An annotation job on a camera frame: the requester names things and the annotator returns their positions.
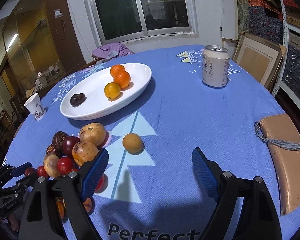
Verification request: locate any orange tan spotted fruit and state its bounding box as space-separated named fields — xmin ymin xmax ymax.
xmin=72 ymin=141 xmax=99 ymax=167

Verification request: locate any orange tangerine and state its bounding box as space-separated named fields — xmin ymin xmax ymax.
xmin=114 ymin=71 xmax=131 ymax=89
xmin=110 ymin=64 xmax=125 ymax=78

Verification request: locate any dark brown carved fruit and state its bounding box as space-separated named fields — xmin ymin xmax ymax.
xmin=46 ymin=144 xmax=63 ymax=159
xmin=52 ymin=131 xmax=68 ymax=152

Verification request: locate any yellow orange tomato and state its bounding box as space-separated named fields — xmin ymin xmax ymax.
xmin=56 ymin=198 xmax=65 ymax=220
xmin=104 ymin=82 xmax=121 ymax=100

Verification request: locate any beverage can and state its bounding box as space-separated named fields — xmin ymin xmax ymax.
xmin=202 ymin=45 xmax=230 ymax=88

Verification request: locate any framed wooden panel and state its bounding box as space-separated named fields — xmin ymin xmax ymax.
xmin=233 ymin=32 xmax=287 ymax=92

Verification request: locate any dark red plum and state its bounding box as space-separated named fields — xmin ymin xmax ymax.
xmin=63 ymin=136 xmax=80 ymax=158

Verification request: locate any orange tangerine front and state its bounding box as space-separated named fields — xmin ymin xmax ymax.
xmin=114 ymin=71 xmax=131 ymax=89

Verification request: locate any red cherry tomato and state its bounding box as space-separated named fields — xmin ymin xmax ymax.
xmin=24 ymin=167 xmax=36 ymax=176
xmin=37 ymin=165 xmax=50 ymax=179
xmin=95 ymin=174 xmax=105 ymax=192
xmin=57 ymin=157 xmax=75 ymax=176

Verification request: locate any tan passion fruit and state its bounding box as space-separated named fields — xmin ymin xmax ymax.
xmin=79 ymin=122 xmax=107 ymax=146

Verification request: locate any purple cloth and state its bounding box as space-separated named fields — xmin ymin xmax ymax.
xmin=91 ymin=43 xmax=134 ymax=60

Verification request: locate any shelf with stacked fabrics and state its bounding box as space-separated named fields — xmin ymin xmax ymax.
xmin=236 ymin=0 xmax=300 ymax=116

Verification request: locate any window with metal frame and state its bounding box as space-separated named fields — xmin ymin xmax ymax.
xmin=88 ymin=0 xmax=196 ymax=44

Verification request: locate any blue patterned tablecloth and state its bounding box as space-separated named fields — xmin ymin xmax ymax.
xmin=0 ymin=44 xmax=300 ymax=240

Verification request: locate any white oval plate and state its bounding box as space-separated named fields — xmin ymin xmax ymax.
xmin=59 ymin=63 xmax=152 ymax=121

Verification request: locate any orange tangerine back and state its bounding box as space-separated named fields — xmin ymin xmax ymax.
xmin=110 ymin=64 xmax=125 ymax=78

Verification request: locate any wooden glass cabinet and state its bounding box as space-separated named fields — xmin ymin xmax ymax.
xmin=0 ymin=0 xmax=85 ymax=97

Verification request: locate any pale tan round fruit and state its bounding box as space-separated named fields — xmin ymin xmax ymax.
xmin=43 ymin=154 xmax=61 ymax=178

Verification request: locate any white paper cup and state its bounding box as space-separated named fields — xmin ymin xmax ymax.
xmin=24 ymin=93 xmax=46 ymax=121

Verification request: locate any brown leather pouch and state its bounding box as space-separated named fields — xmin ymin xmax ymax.
xmin=254 ymin=114 xmax=300 ymax=215

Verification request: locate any large orange tan fruit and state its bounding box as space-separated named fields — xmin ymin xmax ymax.
xmin=83 ymin=198 xmax=93 ymax=214

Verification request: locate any small brown round fruit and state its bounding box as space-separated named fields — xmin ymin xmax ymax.
xmin=122 ymin=133 xmax=143 ymax=154

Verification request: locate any dark brown wrinkled fruit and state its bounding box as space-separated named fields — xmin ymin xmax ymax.
xmin=70 ymin=93 xmax=87 ymax=107

